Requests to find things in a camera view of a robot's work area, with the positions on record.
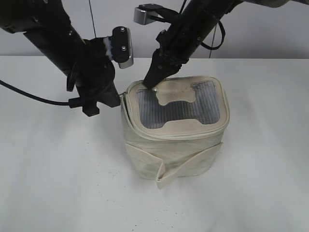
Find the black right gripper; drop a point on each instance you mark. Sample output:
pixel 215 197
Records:
pixel 165 61

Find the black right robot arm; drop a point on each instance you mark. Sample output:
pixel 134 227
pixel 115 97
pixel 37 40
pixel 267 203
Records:
pixel 185 34

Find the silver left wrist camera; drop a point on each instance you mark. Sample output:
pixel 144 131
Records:
pixel 119 47

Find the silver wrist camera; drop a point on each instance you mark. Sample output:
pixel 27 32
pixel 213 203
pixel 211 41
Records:
pixel 148 13
pixel 119 47

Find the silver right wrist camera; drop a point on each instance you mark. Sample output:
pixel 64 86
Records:
pixel 148 13

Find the cream canvas zipper bag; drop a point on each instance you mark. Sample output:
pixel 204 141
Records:
pixel 174 129

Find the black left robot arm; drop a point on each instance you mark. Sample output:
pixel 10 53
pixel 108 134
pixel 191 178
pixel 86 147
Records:
pixel 46 24

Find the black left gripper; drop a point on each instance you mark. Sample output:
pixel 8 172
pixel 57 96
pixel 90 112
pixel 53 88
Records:
pixel 93 70

